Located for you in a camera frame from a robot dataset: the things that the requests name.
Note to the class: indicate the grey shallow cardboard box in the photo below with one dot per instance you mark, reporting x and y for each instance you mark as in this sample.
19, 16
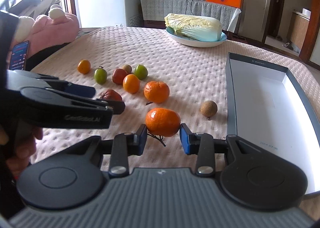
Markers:
267, 106

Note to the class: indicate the pink plush toy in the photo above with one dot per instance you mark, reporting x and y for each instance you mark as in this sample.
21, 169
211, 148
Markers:
56, 28

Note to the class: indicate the green tomato with stem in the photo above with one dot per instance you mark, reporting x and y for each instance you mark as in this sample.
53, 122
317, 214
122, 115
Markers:
100, 75

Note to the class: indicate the red tomato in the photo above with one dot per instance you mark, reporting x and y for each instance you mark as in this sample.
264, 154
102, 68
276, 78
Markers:
118, 76

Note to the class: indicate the cloth covered tv cabinet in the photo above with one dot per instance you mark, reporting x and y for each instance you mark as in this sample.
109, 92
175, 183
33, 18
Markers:
157, 10

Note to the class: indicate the napa cabbage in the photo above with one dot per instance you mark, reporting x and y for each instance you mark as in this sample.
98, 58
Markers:
201, 28

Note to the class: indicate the green round tomato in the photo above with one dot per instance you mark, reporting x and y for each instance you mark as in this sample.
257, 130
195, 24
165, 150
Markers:
141, 72

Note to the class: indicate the white chest freezer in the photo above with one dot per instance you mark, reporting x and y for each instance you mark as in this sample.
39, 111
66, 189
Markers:
101, 13

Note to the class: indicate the pink quilted table cover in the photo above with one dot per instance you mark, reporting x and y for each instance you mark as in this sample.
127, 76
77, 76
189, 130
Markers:
194, 75

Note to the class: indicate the orange cherry tomato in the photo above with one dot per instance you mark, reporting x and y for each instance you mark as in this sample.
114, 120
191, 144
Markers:
131, 84

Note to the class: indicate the small orange tomato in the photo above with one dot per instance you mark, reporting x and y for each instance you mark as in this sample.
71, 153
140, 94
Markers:
84, 67

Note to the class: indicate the smartphone with lit screen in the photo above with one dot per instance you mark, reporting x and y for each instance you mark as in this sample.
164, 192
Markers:
19, 56

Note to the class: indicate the small brown longan back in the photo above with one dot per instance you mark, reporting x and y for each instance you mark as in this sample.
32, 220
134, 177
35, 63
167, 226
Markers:
127, 68

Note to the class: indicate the dark red wrinkled fruit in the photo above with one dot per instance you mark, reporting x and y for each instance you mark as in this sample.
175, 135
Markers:
110, 95

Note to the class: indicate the mandarin orange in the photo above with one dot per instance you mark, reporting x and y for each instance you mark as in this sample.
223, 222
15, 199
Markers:
162, 122
156, 91

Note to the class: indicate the white blue plate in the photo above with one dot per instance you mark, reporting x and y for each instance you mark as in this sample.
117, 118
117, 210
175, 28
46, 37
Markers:
193, 42

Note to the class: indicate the wooden hallway cabinet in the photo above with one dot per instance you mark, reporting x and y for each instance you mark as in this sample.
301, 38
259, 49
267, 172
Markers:
297, 30

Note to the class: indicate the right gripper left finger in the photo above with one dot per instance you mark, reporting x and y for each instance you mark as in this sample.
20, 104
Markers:
121, 147

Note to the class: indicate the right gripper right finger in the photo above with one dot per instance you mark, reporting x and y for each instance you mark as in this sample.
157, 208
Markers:
205, 147

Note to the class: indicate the person's left hand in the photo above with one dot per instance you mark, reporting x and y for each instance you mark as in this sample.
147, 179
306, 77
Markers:
24, 149

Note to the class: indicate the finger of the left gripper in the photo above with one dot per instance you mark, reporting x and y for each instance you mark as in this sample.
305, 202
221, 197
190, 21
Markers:
74, 89
118, 107

